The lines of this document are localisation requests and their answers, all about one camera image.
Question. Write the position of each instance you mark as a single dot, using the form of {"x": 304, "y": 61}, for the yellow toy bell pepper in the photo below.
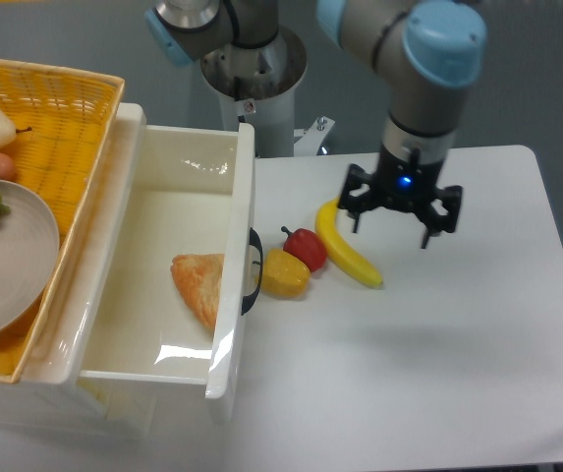
{"x": 282, "y": 275}

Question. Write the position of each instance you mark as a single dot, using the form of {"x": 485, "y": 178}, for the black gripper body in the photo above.
{"x": 405, "y": 184}

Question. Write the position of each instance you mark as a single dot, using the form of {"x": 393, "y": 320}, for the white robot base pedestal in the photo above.
{"x": 257, "y": 86}

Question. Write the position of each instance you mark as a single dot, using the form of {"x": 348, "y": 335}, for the black drawer handle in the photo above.
{"x": 254, "y": 272}

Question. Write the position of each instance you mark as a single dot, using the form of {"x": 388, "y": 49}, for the open upper white drawer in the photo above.
{"x": 192, "y": 194}

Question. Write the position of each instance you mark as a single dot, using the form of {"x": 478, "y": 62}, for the grey round plate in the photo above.
{"x": 29, "y": 248}

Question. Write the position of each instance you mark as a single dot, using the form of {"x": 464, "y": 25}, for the orange triangle bread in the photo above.
{"x": 198, "y": 281}

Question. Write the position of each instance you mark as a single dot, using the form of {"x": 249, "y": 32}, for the yellow toy banana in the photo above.
{"x": 340, "y": 252}

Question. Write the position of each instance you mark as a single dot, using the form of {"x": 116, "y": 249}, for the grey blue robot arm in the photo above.
{"x": 429, "y": 52}

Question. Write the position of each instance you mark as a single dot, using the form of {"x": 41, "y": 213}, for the red toy bell pepper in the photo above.
{"x": 306, "y": 246}

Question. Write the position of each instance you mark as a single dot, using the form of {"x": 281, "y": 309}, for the yellow wicker basket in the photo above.
{"x": 71, "y": 112}

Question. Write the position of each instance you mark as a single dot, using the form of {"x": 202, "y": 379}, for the white metal table bracket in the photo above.
{"x": 312, "y": 141}

